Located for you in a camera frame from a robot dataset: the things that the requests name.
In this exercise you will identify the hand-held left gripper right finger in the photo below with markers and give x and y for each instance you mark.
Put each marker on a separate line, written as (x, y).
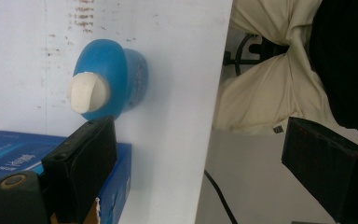
(329, 168)

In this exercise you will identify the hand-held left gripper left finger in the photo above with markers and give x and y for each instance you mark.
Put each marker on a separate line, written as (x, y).
(80, 168)

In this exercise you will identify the blue cardboard box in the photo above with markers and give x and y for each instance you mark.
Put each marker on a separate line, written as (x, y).
(9, 155)

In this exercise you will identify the blue bottle with white cap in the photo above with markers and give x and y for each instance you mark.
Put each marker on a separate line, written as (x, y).
(105, 81)

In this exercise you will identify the black cloth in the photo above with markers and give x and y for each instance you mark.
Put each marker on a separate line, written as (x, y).
(346, 62)

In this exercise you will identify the black metal stand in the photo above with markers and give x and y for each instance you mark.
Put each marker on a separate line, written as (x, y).
(254, 51)

